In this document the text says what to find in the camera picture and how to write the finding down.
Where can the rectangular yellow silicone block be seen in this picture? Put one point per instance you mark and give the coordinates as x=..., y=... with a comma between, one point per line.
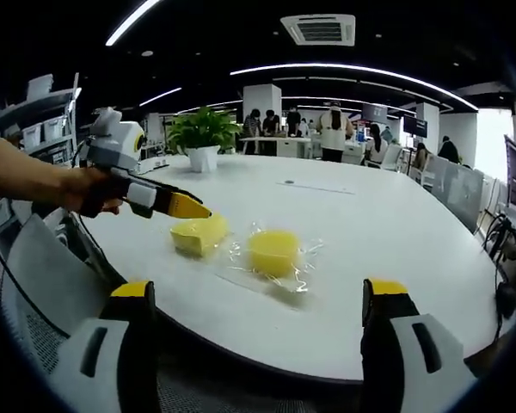
x=198, y=238

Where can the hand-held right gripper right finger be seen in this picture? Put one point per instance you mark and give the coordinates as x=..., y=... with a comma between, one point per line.
x=408, y=357

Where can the white power strip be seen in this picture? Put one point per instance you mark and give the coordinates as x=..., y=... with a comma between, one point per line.
x=155, y=163

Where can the white shelf with storage bins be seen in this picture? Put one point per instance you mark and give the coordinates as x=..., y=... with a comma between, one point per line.
x=43, y=125

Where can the ceiling air conditioner vent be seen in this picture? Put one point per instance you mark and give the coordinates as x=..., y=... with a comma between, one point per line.
x=318, y=30

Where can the dark wall screen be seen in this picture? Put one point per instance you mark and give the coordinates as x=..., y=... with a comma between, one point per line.
x=375, y=112
x=415, y=127

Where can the straight ceiling light strip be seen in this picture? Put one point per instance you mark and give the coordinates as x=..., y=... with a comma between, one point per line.
x=131, y=21

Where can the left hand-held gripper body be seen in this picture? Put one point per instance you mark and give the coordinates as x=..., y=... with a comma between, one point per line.
x=120, y=144

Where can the right yellow wrapped sponge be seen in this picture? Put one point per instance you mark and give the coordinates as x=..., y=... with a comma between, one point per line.
x=311, y=258

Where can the green potted plant white pot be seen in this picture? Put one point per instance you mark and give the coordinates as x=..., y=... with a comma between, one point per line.
x=202, y=133

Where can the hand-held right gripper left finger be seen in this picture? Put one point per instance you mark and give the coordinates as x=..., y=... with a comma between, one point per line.
x=107, y=344

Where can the person's left hand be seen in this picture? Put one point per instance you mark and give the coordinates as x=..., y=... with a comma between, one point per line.
x=94, y=191

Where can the grey mesh office chair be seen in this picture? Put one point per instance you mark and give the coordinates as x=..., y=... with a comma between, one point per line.
x=43, y=275

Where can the long curved ceiling light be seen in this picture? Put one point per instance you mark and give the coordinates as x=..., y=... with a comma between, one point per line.
x=352, y=69

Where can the round yellow silicone block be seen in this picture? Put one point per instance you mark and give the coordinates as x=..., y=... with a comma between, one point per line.
x=275, y=256

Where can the short ceiling light strip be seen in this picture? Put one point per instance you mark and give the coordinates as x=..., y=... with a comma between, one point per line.
x=161, y=96

